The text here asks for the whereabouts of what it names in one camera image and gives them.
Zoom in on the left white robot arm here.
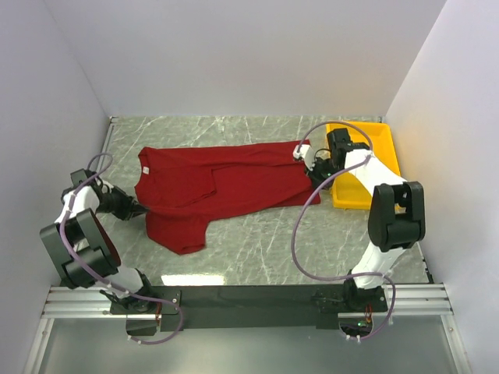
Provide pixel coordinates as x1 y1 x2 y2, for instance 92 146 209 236
40 169 159 313

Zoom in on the yellow plastic tray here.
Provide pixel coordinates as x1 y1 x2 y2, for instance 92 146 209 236
331 122 405 210

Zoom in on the red t shirt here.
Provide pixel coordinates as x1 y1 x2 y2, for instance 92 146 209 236
135 141 313 255

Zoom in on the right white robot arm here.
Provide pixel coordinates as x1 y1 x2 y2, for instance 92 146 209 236
293 122 426 311

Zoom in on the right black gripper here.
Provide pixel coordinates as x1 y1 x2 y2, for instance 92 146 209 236
304 156 344 191

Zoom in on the aluminium frame rail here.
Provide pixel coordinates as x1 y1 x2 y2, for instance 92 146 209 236
41 284 454 319

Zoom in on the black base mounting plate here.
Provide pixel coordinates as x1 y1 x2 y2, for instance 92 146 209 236
110 280 388 337

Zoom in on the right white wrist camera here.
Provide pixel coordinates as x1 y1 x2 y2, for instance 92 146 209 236
292 144 315 171

